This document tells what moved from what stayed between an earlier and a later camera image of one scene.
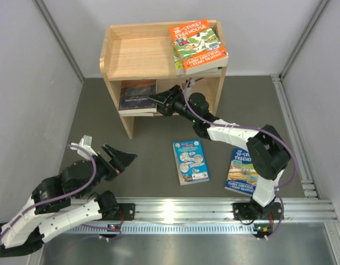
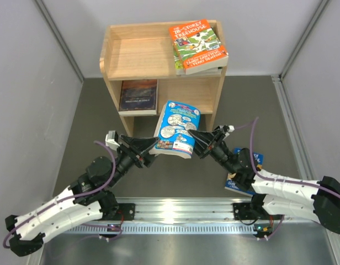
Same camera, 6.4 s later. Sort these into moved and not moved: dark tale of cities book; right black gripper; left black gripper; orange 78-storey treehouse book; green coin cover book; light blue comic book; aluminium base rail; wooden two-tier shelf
Moved: light blue comic book; right black gripper; left black gripper
Not moved: dark tale of cities book; wooden two-tier shelf; aluminium base rail; orange 78-storey treehouse book; green coin cover book
